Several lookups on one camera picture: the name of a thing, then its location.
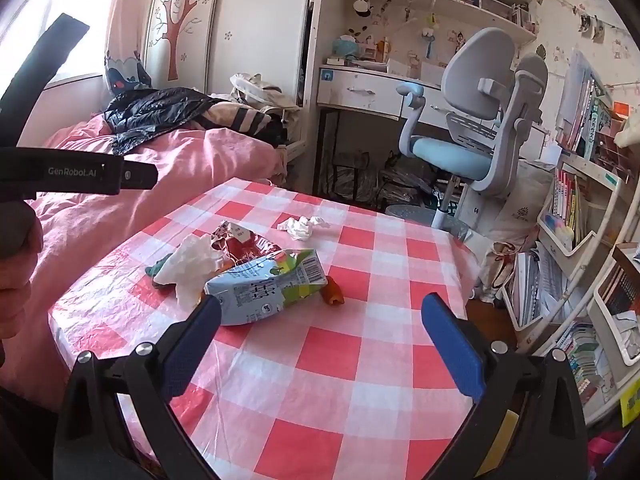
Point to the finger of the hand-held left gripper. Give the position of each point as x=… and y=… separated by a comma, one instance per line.
x=140, y=176

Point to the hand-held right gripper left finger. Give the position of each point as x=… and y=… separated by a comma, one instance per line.
x=195, y=345

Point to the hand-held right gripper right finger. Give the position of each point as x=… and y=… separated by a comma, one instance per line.
x=452, y=350

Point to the large white tissue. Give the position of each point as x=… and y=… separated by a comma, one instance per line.
x=192, y=265

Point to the crushed blue green carton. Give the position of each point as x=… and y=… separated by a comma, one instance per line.
x=270, y=290

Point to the red snack packet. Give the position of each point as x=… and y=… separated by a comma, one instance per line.
x=250, y=252

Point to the small white tissue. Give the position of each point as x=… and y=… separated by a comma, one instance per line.
x=300, y=229

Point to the person's left hand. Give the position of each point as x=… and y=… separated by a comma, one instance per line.
x=17, y=290

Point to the pink blanket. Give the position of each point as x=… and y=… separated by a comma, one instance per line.
x=100, y=225

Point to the black puffer jacket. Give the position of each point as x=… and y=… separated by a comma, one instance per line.
x=150, y=110

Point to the tan striped cloth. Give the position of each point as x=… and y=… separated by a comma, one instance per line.
x=240, y=117

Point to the red white checkered tablecloth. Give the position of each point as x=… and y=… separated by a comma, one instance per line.
x=330, y=360

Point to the stack of paperback books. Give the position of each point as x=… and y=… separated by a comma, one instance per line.
x=585, y=360

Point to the orange peel piece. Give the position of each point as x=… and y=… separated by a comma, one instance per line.
x=332, y=292

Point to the white bookshelf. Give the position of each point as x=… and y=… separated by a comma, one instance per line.
x=550, y=250

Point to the beige canvas bag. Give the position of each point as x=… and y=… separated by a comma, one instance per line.
x=260, y=90

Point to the white tote bag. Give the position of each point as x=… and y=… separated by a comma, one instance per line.
x=520, y=210

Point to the pink curtain with blue print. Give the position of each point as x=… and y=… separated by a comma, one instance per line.
x=127, y=20

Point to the plastic bag of papers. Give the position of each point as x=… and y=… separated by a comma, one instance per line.
x=410, y=180

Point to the white wardrobe with tree decal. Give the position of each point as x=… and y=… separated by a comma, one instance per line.
x=240, y=25

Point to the row of thin colourful books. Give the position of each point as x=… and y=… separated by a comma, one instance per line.
x=570, y=205

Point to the pink bag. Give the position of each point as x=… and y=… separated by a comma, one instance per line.
x=607, y=455

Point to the black mesh bag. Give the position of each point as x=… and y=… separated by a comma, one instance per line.
x=350, y=175

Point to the white desk with shelves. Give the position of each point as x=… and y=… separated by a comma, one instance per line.
x=360, y=90

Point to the grey blue desk chair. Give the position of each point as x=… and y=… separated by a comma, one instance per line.
x=470, y=80

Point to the row of tall upright books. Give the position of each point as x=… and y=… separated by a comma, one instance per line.
x=582, y=105

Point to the cream cloth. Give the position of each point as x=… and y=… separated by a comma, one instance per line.
x=629, y=130

